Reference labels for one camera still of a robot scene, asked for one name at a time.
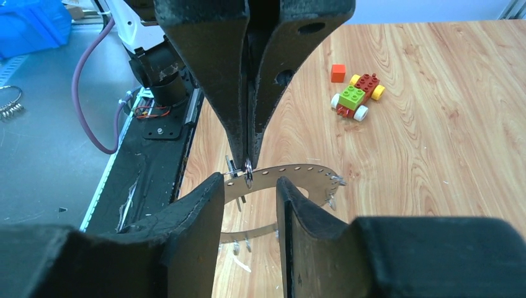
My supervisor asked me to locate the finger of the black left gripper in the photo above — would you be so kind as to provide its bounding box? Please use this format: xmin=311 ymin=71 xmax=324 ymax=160
xmin=246 ymin=1 xmax=355 ymax=168
xmin=154 ymin=1 xmax=250 ymax=168

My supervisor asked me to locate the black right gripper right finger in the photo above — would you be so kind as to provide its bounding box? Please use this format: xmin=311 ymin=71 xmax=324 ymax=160
xmin=276 ymin=187 xmax=525 ymax=297

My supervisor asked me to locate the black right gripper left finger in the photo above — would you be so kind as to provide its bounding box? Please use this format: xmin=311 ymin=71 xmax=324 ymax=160
xmin=1 ymin=173 xmax=225 ymax=297

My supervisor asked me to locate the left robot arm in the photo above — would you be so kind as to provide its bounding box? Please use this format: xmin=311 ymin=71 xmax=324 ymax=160
xmin=105 ymin=0 xmax=356 ymax=171

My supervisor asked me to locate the spare keyring loop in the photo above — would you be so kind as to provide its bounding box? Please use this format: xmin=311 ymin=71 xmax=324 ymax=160
xmin=1 ymin=85 xmax=25 ymax=120

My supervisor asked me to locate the orange cube block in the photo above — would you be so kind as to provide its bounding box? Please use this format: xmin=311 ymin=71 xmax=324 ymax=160
xmin=330 ymin=64 xmax=346 ymax=83

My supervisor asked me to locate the toy brick car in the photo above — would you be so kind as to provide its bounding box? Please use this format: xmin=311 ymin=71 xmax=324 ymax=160
xmin=331 ymin=73 xmax=385 ymax=122

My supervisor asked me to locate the blue plastic bin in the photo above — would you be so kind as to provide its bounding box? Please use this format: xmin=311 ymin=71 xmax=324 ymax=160
xmin=1 ymin=1 xmax=72 ymax=60

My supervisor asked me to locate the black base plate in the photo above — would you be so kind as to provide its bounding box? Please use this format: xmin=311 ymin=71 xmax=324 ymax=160
xmin=80 ymin=72 xmax=204 ymax=234

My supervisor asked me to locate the white slotted cable duct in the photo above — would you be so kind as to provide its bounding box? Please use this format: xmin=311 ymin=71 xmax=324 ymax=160
xmin=78 ymin=86 xmax=145 ymax=233

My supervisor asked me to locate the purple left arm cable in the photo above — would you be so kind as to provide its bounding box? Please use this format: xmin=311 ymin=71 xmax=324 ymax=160
xmin=71 ymin=16 xmax=143 ymax=155

